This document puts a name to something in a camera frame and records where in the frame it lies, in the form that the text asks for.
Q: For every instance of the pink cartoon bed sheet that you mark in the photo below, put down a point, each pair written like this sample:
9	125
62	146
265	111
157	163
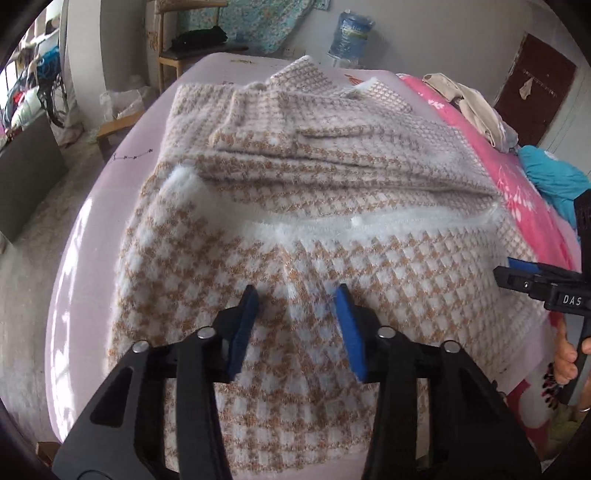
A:
77	322

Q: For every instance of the right hand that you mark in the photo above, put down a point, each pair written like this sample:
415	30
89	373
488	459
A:
565	369

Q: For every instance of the beige cream garment pile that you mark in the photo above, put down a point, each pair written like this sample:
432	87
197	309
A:
476	110

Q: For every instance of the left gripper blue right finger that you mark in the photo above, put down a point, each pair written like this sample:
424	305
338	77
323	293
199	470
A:
351	323

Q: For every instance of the white plastic bag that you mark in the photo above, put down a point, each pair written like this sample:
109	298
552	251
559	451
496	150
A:
136	97

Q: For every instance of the dark grey cabinet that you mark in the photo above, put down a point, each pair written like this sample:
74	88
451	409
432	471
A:
31	165

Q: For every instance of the wooden chair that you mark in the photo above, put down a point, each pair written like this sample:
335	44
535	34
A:
179	60

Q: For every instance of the small wooden stool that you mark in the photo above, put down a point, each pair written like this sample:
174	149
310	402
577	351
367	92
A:
115	129

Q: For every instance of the beige houndstooth wool coat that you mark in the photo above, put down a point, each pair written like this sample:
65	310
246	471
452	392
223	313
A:
295	185

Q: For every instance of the teal floral hanging cloth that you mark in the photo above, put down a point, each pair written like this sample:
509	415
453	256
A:
264	26

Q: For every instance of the blue water jug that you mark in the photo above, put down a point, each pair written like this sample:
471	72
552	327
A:
351	38

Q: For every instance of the dark red door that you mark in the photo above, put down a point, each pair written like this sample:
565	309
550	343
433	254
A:
538	84

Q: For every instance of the teal blue quilt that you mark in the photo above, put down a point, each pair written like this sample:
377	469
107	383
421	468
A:
557	181

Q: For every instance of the black garment on chair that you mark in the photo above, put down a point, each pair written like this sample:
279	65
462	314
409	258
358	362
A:
199	39

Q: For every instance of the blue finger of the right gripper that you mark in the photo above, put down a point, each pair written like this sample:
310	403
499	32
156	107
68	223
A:
522	265

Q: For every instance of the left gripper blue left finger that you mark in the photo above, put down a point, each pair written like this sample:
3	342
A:
242	324

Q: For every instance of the pink floral blanket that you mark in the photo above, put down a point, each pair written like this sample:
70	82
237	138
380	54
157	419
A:
553	241

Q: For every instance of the wheelchair with blue bag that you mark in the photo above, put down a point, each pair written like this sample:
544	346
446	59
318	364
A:
38	87

